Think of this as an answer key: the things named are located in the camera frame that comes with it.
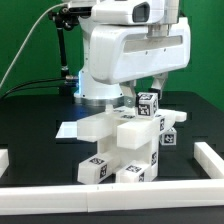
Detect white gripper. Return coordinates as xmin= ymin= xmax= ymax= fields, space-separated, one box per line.
xmin=89 ymin=0 xmax=191 ymax=108

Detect white chair backrest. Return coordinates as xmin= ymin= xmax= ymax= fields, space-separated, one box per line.
xmin=77 ymin=107 xmax=187 ymax=150

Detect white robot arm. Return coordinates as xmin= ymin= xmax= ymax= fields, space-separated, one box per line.
xmin=66 ymin=0 xmax=190 ymax=103

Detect white marker base sheet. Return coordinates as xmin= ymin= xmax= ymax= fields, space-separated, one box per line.
xmin=56 ymin=122 xmax=77 ymax=139

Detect white block far left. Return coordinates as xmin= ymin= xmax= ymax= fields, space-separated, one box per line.
xmin=0 ymin=149 xmax=9 ymax=178

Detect black cables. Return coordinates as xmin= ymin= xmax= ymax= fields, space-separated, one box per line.
xmin=0 ymin=77 xmax=81 ymax=101

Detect overhead camera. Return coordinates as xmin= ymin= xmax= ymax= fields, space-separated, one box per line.
xmin=62 ymin=0 xmax=100 ymax=13

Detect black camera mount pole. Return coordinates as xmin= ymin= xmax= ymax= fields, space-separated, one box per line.
xmin=48 ymin=6 xmax=79 ymax=96

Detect white boundary frame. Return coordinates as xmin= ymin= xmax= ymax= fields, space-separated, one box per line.
xmin=0 ymin=142 xmax=224 ymax=215

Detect white cable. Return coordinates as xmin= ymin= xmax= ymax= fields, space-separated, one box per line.
xmin=0 ymin=3 xmax=68 ymax=91

